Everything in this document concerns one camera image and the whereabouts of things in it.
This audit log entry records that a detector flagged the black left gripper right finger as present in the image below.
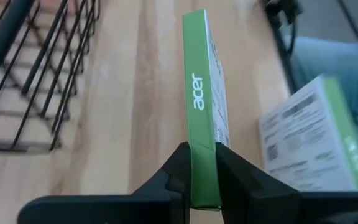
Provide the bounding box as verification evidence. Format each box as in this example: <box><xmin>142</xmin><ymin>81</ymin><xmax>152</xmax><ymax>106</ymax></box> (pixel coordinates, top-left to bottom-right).
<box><xmin>215</xmin><ymin>142</ymin><xmax>358</xmax><ymax>224</ymax></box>

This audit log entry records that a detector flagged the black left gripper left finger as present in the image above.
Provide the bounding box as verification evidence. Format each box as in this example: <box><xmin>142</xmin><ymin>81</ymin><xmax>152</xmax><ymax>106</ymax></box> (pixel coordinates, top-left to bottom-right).
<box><xmin>17</xmin><ymin>141</ymin><xmax>193</xmax><ymax>224</ymax></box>

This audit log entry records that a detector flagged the green white acer box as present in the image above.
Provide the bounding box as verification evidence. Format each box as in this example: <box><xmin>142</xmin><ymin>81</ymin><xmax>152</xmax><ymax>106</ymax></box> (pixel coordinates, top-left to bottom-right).
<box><xmin>257</xmin><ymin>74</ymin><xmax>358</xmax><ymax>192</ymax></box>
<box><xmin>181</xmin><ymin>8</ymin><xmax>231</xmax><ymax>211</ymax></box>

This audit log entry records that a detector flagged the person's leg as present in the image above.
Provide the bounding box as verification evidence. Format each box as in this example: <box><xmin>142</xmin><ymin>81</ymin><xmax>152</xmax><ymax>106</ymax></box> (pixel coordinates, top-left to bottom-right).
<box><xmin>286</xmin><ymin>35</ymin><xmax>358</xmax><ymax>175</ymax></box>

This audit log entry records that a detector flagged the black metal table frame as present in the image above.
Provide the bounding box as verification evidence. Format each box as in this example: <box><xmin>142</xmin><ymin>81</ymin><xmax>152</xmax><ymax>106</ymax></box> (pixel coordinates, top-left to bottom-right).
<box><xmin>264</xmin><ymin>0</ymin><xmax>304</xmax><ymax>94</ymax></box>

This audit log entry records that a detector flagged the black wire basket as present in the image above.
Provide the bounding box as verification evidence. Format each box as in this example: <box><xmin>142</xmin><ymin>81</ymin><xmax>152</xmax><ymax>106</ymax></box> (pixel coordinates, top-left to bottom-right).
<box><xmin>0</xmin><ymin>0</ymin><xmax>101</xmax><ymax>154</ymax></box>

